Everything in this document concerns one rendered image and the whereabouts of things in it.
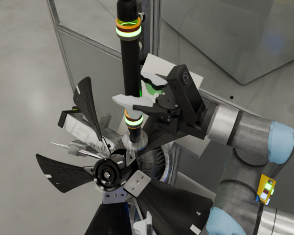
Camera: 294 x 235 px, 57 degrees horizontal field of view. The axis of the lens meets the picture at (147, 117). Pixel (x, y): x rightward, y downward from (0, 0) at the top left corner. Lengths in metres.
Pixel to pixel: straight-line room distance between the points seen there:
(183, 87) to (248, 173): 0.22
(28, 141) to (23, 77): 0.91
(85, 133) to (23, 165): 1.46
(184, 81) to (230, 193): 0.23
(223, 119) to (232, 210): 0.17
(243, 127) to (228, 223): 0.18
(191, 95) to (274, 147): 0.18
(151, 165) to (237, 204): 0.56
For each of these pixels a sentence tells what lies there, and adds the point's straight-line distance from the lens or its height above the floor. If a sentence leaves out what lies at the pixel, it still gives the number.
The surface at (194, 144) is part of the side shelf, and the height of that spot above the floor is 0.86.
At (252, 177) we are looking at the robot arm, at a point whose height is 1.57.
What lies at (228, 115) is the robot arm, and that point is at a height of 1.67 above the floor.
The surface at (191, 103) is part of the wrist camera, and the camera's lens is 0.53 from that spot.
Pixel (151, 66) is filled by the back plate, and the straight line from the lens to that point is 1.16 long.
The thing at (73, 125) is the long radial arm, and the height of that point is 1.12.
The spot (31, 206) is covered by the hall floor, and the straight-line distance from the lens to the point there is 2.40.
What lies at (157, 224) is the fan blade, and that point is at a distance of 0.94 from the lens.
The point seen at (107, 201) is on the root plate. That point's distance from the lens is 1.05.
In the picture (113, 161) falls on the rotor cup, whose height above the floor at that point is 1.27.
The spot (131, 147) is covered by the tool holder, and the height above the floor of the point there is 1.46.
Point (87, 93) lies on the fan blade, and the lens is 1.00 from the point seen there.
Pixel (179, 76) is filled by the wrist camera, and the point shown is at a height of 1.74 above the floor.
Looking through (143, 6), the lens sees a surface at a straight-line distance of 1.14.
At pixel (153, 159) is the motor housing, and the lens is 1.07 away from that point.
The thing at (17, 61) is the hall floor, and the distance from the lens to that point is 3.64.
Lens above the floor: 2.07
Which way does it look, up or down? 51 degrees down
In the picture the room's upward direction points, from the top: straight up
